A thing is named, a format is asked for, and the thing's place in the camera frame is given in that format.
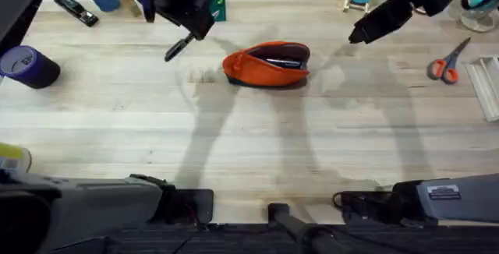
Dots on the black stapler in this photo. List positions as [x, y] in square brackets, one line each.
[74, 8]

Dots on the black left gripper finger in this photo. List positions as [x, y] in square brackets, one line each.
[182, 47]
[176, 46]

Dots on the black mount post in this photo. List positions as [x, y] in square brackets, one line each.
[296, 226]

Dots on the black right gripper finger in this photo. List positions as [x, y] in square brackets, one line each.
[372, 19]
[384, 28]

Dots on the green board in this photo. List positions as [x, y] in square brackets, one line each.
[219, 4]

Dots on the orange soft zip bag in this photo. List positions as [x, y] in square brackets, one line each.
[257, 71]

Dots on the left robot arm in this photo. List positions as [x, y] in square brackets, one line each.
[97, 207]

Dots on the clear plastic tray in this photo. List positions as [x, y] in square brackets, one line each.
[485, 86]

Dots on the purple tape roll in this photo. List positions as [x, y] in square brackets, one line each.
[31, 67]

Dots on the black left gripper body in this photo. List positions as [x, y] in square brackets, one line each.
[187, 6]

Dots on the black rail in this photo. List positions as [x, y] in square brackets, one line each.
[241, 240]

